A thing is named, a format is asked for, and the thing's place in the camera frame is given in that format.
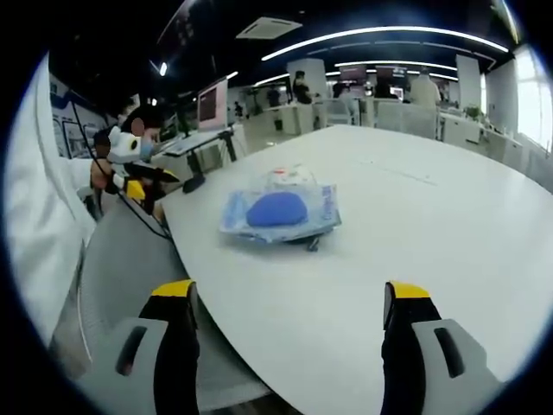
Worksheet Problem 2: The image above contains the white side desk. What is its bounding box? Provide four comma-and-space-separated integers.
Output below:
162, 125, 243, 174

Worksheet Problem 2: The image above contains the person's left hand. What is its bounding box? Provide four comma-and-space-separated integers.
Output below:
89, 159, 115, 192

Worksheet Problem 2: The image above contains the white office partition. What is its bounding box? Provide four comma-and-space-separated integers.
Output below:
374, 99, 438, 138

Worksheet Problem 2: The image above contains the long ceiling light strip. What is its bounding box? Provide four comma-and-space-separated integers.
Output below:
260, 25, 511, 62

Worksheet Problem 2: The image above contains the ceiling air vent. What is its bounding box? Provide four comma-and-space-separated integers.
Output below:
235, 16, 304, 41

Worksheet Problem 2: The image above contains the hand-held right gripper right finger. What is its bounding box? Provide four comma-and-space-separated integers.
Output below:
380, 280, 516, 415

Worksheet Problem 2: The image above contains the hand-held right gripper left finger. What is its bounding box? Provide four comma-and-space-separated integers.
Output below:
79, 278, 200, 415

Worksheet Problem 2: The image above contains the white tabletop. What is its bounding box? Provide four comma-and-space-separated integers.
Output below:
158, 124, 553, 415

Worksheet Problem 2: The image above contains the black desk stand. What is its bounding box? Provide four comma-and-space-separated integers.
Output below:
181, 149, 207, 195

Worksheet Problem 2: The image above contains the white pillar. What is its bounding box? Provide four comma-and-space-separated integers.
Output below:
286, 58, 326, 134

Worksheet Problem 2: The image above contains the pink display screen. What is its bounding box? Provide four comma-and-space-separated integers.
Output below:
196, 80, 229, 131

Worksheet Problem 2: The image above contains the white plastic packet item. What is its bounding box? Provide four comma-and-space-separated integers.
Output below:
261, 163, 320, 192

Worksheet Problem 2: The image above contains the blue plastic packet item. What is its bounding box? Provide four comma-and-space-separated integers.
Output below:
218, 183, 343, 248

